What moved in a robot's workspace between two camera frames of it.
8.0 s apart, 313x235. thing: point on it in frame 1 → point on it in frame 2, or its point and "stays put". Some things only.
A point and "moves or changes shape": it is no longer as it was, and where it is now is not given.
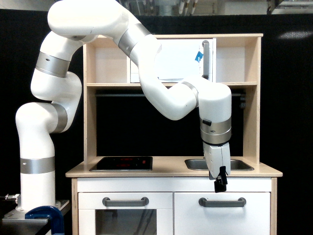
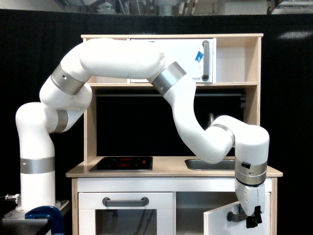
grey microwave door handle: [206, 50] stays put
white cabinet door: [252, 218] moves or changes shape
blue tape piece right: [199, 56] stays put
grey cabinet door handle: [240, 202] → [241, 216]
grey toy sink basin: [235, 164] stays put
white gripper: [218, 160] → [251, 199]
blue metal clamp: [48, 212] stays put
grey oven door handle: [107, 202] stays put
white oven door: [95, 218] stays put
